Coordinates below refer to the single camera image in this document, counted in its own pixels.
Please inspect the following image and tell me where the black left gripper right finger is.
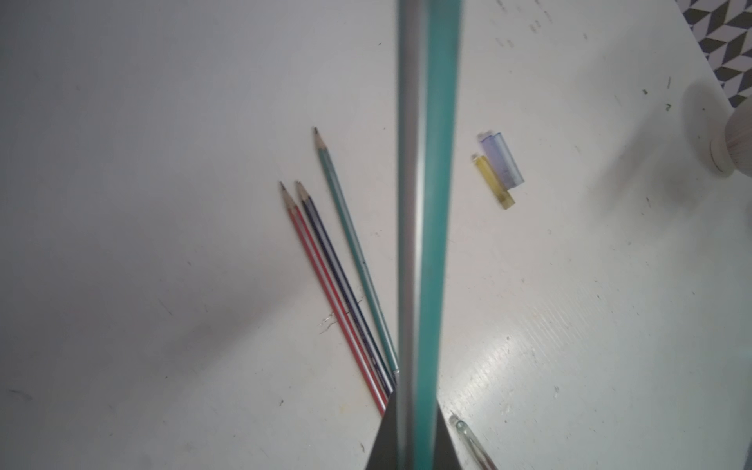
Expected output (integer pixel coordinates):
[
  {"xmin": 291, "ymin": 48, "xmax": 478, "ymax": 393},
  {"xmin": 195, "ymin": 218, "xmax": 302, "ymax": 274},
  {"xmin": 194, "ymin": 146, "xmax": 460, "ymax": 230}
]
[{"xmin": 433, "ymin": 403, "xmax": 461, "ymax": 470}]

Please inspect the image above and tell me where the teal pencil clear cap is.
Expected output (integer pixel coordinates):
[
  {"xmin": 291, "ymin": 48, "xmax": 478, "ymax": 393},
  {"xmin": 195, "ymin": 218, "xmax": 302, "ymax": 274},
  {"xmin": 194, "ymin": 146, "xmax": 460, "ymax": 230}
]
[{"xmin": 397, "ymin": 1, "xmax": 462, "ymax": 469}]

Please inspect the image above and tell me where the yellow pencil cap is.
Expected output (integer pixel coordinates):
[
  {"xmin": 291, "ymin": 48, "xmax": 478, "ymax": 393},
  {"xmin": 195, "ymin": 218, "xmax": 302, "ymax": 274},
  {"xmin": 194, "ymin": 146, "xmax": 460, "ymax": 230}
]
[{"xmin": 472, "ymin": 154, "xmax": 515, "ymax": 210}]

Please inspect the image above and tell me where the blue pencil purple cap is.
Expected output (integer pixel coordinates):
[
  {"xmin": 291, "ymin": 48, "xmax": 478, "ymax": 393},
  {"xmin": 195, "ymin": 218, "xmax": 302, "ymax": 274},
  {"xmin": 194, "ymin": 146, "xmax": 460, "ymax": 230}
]
[{"xmin": 296, "ymin": 181, "xmax": 394, "ymax": 399}]

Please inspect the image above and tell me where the small jar black lid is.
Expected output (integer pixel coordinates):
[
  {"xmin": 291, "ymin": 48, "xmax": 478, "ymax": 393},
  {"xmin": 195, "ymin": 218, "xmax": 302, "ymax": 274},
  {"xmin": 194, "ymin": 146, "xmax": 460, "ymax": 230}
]
[{"xmin": 710, "ymin": 98, "xmax": 752, "ymax": 177}]

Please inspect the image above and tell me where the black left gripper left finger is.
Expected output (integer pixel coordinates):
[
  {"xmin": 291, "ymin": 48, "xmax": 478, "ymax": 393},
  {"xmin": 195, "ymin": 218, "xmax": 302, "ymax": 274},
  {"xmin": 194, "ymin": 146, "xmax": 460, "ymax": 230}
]
[{"xmin": 365, "ymin": 393, "xmax": 398, "ymax": 470}]

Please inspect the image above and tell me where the red pencil blue cap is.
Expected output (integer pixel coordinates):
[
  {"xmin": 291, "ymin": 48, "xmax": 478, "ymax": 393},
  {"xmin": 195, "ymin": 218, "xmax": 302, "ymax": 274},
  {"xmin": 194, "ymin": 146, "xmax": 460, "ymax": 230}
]
[{"xmin": 279, "ymin": 182, "xmax": 388, "ymax": 415}]

